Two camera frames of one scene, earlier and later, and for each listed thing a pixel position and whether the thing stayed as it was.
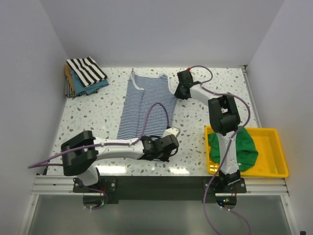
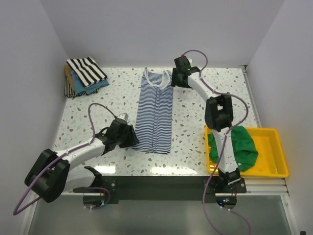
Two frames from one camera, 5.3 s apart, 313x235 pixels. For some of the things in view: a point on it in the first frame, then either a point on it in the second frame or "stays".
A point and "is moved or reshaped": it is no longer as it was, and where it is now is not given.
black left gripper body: x=164 y=156 to x=127 y=139
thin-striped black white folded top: x=68 y=92 stays
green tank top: x=246 y=151 stays
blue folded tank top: x=79 y=88 stays
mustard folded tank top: x=68 y=72 stays
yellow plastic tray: x=270 y=161 stays
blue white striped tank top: x=147 y=107 is moved or reshaped
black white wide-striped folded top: x=86 y=70 stays
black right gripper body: x=178 y=92 to x=176 y=81
